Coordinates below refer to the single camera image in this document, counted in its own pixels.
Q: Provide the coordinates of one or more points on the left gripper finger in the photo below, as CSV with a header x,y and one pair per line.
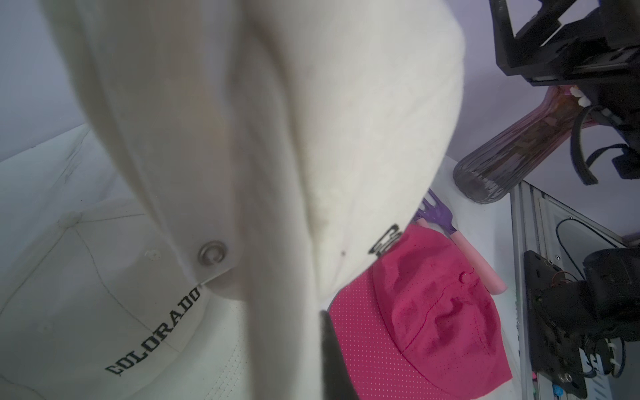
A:
x,y
336,381

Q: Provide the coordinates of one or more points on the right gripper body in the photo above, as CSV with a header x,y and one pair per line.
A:
x,y
598,53

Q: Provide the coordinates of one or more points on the right magenta cap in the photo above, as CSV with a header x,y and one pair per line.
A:
x,y
420,324

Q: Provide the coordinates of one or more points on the sunflower bouquet in pot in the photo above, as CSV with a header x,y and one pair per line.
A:
x,y
491,171

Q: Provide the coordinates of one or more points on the purple pink garden fork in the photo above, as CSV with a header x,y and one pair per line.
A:
x,y
437,213

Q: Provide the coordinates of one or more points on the cream Colorado cap front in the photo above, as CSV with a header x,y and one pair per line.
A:
x,y
97,307

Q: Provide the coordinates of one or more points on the aluminium front rail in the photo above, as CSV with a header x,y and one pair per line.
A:
x,y
565,238

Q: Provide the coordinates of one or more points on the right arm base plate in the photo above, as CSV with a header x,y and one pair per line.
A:
x,y
555,325

